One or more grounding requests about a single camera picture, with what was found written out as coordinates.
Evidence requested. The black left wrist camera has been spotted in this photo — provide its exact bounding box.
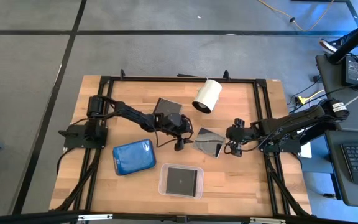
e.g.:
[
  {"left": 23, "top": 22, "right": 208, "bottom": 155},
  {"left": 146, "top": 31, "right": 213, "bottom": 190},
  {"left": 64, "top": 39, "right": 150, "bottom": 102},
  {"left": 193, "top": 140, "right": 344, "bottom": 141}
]
[{"left": 173, "top": 138, "right": 186, "bottom": 152}]

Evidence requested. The small white box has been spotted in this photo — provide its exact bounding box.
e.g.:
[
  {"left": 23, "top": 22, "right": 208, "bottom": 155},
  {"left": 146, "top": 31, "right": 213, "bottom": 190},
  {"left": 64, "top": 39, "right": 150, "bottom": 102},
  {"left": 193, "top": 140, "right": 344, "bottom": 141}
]
[{"left": 300, "top": 141, "right": 313, "bottom": 159}]

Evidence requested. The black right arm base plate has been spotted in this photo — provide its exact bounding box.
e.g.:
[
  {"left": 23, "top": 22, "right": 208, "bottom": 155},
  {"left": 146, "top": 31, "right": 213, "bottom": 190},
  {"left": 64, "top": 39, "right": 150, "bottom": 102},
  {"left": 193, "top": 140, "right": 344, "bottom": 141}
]
[{"left": 258, "top": 136, "right": 303, "bottom": 154}]

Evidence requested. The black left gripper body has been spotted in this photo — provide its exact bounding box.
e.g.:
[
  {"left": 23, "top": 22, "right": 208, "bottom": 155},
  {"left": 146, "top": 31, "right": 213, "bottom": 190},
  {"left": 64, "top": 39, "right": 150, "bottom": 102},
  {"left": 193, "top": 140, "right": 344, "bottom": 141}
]
[{"left": 154, "top": 112, "right": 188, "bottom": 138}]

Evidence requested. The yellow plug cable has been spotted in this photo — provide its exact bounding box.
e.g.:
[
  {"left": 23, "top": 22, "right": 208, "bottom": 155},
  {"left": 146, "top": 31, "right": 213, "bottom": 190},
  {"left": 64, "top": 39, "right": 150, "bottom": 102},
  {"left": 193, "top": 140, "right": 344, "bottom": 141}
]
[{"left": 296, "top": 89, "right": 326, "bottom": 105}]

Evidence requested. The black power adapter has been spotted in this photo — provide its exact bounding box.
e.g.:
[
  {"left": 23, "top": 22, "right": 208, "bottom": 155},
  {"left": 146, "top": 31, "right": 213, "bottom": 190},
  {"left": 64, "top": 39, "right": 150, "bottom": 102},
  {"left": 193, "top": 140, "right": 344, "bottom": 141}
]
[{"left": 342, "top": 55, "right": 358, "bottom": 90}]

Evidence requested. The person's shoe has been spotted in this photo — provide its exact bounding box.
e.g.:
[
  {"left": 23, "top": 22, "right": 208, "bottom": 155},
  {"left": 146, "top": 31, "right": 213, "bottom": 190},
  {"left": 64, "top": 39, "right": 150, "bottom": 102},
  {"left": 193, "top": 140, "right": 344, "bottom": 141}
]
[{"left": 318, "top": 30, "right": 358, "bottom": 55}]

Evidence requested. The yellow floor cable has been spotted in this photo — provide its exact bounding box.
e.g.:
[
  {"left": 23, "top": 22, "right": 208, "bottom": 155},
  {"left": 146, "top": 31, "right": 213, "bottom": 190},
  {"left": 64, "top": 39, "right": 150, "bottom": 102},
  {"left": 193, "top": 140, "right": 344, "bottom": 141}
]
[{"left": 257, "top": 0, "right": 335, "bottom": 32}]

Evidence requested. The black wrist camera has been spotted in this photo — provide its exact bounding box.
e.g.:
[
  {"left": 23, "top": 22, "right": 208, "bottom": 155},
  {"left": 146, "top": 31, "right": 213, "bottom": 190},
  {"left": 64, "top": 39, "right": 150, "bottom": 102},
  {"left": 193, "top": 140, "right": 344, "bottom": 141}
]
[
  {"left": 227, "top": 141, "right": 244, "bottom": 157},
  {"left": 173, "top": 138, "right": 186, "bottom": 152}
]

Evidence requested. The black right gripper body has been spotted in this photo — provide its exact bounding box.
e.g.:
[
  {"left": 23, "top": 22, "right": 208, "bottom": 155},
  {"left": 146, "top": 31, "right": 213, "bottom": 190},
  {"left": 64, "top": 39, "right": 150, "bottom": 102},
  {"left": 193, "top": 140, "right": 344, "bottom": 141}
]
[{"left": 226, "top": 118, "right": 256, "bottom": 144}]

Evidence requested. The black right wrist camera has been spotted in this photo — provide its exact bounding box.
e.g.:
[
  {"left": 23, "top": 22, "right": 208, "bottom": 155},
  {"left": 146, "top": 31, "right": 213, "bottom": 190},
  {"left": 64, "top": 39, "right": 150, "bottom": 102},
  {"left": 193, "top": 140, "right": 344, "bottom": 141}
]
[{"left": 227, "top": 141, "right": 244, "bottom": 157}]

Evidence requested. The black aluminium table frame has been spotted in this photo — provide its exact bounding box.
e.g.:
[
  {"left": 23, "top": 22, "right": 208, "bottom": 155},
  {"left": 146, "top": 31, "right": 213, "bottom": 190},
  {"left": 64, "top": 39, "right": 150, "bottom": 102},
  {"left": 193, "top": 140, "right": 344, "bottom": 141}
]
[{"left": 54, "top": 70, "right": 312, "bottom": 218}]

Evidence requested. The white cylinder with black opening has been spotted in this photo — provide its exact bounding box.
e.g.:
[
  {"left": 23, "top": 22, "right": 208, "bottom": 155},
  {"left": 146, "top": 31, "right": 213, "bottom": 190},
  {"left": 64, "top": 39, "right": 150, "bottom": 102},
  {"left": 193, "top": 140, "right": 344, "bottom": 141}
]
[{"left": 191, "top": 79, "right": 223, "bottom": 114}]

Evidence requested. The clear plastic bin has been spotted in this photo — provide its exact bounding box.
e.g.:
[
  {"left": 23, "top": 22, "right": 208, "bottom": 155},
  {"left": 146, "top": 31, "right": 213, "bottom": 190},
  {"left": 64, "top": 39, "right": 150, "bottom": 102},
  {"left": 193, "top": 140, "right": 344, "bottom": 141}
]
[{"left": 158, "top": 163, "right": 204, "bottom": 200}]

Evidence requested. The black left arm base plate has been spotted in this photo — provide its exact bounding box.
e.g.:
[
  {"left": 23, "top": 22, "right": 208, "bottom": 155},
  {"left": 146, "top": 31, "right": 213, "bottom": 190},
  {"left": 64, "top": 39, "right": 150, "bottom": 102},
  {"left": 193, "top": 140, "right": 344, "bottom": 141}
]
[{"left": 58, "top": 123, "right": 109, "bottom": 149}]

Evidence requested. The black aluminium crossbeam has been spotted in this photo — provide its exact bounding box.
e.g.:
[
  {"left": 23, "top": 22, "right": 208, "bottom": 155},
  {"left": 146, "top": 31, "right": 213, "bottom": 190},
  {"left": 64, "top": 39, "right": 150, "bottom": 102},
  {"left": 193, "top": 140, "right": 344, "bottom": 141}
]
[{"left": 0, "top": 210, "right": 358, "bottom": 224}]

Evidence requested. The black slanted pole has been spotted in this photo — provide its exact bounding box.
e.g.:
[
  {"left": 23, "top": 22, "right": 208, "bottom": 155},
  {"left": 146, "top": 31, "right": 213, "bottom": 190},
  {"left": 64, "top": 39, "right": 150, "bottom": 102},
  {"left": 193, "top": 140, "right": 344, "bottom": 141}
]
[{"left": 328, "top": 15, "right": 358, "bottom": 65}]

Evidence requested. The black clear-lid jewel case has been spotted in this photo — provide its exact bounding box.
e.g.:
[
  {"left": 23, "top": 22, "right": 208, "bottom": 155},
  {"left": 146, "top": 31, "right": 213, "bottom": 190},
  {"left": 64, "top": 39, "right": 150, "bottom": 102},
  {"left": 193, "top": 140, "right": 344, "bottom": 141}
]
[
  {"left": 165, "top": 167, "right": 198, "bottom": 197},
  {"left": 193, "top": 126, "right": 226, "bottom": 159},
  {"left": 153, "top": 97, "right": 183, "bottom": 118}
]

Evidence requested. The blue translucent jewel case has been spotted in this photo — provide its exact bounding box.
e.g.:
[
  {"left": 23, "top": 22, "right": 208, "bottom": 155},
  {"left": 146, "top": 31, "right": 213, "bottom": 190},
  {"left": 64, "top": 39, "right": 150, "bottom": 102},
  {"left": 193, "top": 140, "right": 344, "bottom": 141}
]
[{"left": 114, "top": 139, "right": 155, "bottom": 175}]

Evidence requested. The grey side desk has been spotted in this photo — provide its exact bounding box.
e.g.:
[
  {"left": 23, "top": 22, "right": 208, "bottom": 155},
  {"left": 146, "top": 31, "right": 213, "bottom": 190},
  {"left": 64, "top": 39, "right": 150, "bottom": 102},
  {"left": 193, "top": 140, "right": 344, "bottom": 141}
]
[{"left": 324, "top": 129, "right": 358, "bottom": 208}]

